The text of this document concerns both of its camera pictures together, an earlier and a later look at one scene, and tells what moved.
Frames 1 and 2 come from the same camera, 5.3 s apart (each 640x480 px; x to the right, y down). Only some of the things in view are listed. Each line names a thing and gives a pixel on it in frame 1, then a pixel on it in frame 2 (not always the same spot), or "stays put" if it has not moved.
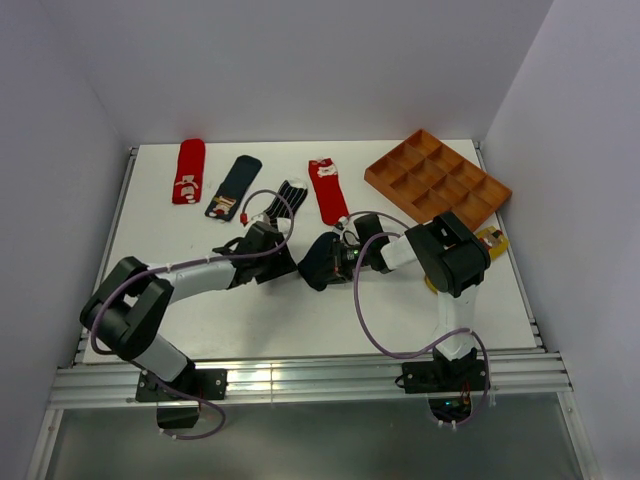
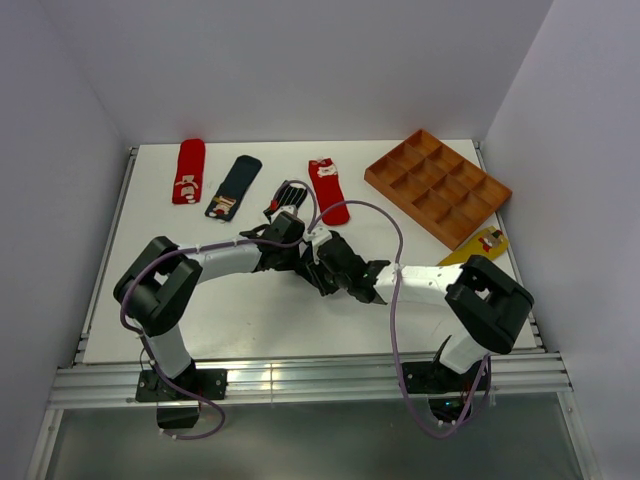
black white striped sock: [292, 191] stays put
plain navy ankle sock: [317, 265] stays put
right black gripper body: [343, 258] to [334, 282]
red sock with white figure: [189, 172] stays put
